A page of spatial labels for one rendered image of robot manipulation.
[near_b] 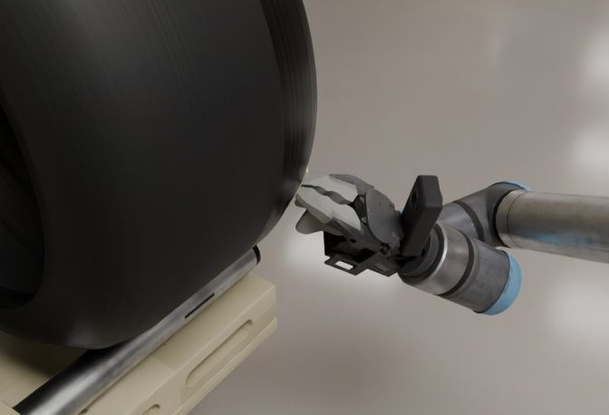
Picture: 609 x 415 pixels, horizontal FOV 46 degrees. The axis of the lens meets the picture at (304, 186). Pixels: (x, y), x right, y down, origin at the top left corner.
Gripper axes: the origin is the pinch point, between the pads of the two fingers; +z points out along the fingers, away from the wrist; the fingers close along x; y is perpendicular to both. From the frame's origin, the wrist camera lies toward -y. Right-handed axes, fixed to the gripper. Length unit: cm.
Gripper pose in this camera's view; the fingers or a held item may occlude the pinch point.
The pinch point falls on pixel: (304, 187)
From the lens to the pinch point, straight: 78.4
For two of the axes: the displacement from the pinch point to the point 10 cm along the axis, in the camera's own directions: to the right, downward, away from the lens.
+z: -7.8, -3.5, -5.2
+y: -6.3, 4.8, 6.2
